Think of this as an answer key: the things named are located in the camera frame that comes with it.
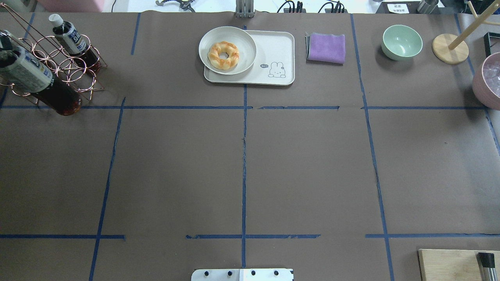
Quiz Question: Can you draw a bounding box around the beige serving tray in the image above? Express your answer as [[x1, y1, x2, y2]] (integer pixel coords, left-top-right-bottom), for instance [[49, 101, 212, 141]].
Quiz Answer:
[[204, 30, 295, 87]]

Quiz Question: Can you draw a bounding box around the black glass holder tray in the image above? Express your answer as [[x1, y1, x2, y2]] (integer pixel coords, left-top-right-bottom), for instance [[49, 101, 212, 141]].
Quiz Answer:
[[483, 32, 500, 57]]

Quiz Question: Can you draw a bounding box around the pink storage box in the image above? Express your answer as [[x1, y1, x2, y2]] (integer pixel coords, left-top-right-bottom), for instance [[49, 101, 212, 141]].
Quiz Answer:
[[37, 0, 105, 12]]

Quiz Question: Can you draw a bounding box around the glazed donut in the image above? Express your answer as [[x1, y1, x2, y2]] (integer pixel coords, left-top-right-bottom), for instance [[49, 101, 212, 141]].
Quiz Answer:
[[207, 41, 240, 71]]

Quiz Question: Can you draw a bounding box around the beige round plate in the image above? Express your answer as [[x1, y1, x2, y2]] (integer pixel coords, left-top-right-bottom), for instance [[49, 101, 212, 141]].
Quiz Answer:
[[198, 26, 257, 75]]

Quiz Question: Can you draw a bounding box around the purple folded cloth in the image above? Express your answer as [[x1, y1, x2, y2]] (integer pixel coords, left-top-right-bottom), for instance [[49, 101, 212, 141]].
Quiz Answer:
[[306, 33, 345, 64]]

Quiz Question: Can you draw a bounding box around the mint green bowl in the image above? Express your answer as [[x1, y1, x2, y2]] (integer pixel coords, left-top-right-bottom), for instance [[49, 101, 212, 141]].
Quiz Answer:
[[381, 25, 423, 61]]

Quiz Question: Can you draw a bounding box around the metal jigger cup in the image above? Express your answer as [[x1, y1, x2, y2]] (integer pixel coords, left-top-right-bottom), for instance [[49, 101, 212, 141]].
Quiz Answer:
[[416, 0, 439, 14]]

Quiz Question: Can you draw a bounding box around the wooden cup tree stand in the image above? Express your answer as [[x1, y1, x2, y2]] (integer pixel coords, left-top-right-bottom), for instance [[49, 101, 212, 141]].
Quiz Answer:
[[432, 0, 500, 65]]

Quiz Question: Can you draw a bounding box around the pink bowl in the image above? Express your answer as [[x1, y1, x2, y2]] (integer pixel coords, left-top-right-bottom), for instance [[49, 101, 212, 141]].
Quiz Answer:
[[473, 53, 500, 111]]

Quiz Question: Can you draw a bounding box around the wooden cutting board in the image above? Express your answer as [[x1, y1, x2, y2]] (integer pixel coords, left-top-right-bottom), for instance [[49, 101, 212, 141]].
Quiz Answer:
[[418, 249, 499, 281]]

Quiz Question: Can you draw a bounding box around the clear ice cubes pile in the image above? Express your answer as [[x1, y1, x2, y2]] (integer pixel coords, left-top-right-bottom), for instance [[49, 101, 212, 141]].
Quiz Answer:
[[482, 60, 500, 97]]

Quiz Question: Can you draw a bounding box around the metal muddler black tip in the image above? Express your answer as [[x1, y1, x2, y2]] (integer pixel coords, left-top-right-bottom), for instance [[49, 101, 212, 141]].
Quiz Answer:
[[477, 252, 499, 281]]

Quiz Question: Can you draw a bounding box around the copper wire bottle rack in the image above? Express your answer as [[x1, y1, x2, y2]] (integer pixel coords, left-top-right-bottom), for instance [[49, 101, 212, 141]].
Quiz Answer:
[[1, 2, 108, 102]]

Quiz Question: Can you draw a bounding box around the aluminium frame post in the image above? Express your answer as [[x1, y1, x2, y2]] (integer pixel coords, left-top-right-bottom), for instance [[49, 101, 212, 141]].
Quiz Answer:
[[235, 0, 255, 18]]

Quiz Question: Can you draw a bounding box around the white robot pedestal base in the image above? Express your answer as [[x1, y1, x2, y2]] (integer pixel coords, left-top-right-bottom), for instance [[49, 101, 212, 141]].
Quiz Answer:
[[191, 268, 295, 281]]

